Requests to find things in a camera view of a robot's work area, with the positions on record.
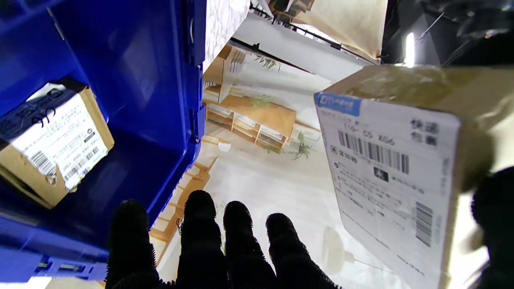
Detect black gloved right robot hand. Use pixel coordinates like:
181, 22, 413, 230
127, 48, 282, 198
105, 167, 514, 289

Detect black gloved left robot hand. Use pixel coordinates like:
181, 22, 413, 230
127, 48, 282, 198
440, 18, 514, 67

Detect cardboard package blue-logo label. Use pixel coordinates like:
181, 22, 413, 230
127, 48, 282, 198
314, 64, 514, 289

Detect cardboard package black-banded label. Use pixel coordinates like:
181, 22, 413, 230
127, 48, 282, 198
0, 82, 115, 209

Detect blue plastic turnover box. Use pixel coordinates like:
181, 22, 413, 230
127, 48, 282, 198
0, 0, 207, 281

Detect bright strip lamp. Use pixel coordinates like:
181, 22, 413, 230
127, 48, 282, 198
405, 32, 415, 68

